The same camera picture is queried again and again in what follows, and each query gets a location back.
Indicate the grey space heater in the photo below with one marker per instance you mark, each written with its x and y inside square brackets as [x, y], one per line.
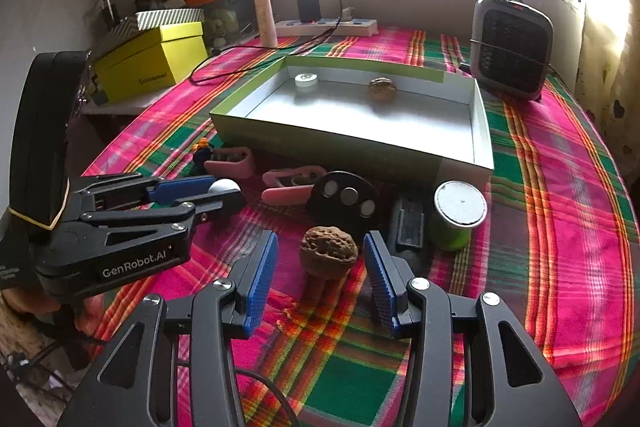
[510, 47]

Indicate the silver perforated metal holder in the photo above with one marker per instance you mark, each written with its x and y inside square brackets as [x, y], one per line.
[84, 77]

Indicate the cream patterned curtain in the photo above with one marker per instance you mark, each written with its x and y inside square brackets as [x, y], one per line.
[605, 57]

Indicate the green striped box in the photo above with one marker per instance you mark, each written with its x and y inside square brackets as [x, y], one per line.
[167, 18]

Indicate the pink green plaid tablecloth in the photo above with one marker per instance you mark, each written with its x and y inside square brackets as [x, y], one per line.
[550, 187]

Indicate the black charger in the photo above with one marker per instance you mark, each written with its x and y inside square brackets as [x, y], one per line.
[308, 7]

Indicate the pink plastic clip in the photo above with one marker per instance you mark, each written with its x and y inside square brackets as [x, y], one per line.
[232, 168]
[287, 195]

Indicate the white ball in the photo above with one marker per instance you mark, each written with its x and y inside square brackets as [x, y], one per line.
[225, 188]

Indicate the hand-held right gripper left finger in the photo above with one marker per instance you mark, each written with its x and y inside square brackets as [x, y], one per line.
[262, 277]

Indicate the green cup white lid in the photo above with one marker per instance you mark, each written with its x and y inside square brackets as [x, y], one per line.
[457, 207]

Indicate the white power strip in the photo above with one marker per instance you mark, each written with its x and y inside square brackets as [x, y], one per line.
[325, 27]

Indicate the dark slim bottle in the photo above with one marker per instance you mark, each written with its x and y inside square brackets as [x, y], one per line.
[107, 7]

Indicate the green cardboard box tray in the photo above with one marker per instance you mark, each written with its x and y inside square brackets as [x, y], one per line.
[350, 117]

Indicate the chevron patterned box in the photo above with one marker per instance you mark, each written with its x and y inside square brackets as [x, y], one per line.
[117, 34]

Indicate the person's left hand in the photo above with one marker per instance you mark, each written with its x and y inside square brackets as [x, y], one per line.
[30, 302]

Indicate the yellow cardboard box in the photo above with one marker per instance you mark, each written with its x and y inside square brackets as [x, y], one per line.
[150, 57]

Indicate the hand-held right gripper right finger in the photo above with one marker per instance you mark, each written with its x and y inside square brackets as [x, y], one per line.
[377, 277]

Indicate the small blue orange toy figure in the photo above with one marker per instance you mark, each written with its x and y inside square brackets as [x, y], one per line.
[201, 152]

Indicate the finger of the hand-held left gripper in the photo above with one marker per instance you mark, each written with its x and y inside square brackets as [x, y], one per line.
[185, 188]
[150, 217]

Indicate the black rectangular device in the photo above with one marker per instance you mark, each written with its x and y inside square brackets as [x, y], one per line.
[407, 227]

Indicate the black disc with three buttons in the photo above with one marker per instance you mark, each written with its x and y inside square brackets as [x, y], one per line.
[345, 212]

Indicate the beige cosmetic tube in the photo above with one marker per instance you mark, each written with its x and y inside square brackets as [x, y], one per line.
[265, 14]

